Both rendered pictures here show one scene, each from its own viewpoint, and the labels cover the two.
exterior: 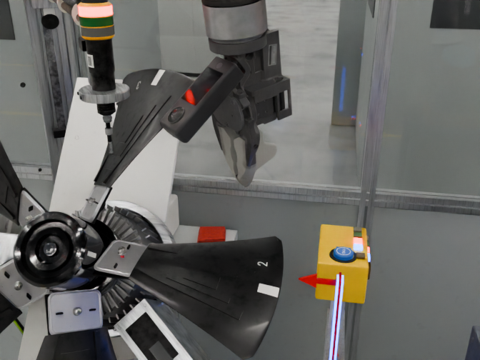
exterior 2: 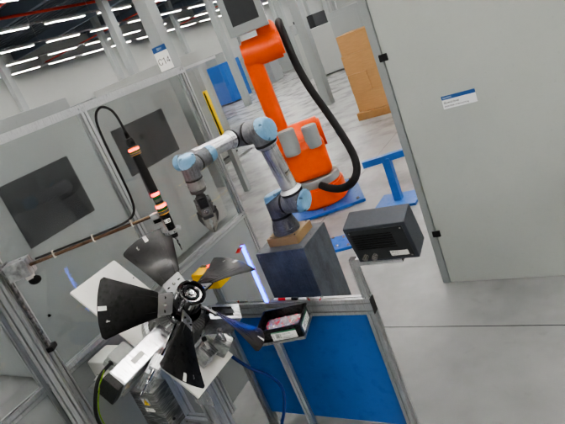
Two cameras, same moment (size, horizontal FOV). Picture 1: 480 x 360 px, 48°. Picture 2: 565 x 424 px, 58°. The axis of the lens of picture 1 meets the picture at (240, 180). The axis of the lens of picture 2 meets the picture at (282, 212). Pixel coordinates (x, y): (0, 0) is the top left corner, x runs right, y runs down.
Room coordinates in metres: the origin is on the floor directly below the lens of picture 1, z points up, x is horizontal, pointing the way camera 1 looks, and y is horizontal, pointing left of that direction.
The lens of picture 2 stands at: (-0.52, 1.80, 2.00)
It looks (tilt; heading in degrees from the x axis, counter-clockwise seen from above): 18 degrees down; 296
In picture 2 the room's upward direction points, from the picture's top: 22 degrees counter-clockwise
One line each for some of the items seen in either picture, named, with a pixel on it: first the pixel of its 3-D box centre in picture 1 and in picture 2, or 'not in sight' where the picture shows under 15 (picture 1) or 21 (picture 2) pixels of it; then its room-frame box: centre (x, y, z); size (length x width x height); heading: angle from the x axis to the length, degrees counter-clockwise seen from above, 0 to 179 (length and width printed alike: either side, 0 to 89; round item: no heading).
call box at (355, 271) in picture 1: (341, 264); (211, 277); (0.96, -0.22, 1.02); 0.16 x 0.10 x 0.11; 170
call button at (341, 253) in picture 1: (343, 253); not in sight; (0.92, -0.21, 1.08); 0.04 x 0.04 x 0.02
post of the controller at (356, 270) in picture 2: not in sight; (359, 278); (0.15, -0.07, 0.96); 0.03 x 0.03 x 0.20; 80
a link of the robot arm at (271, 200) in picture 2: not in sight; (277, 203); (0.61, -0.56, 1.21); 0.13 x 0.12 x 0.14; 163
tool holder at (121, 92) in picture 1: (99, 61); (166, 221); (0.74, 0.19, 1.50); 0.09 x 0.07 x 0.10; 25
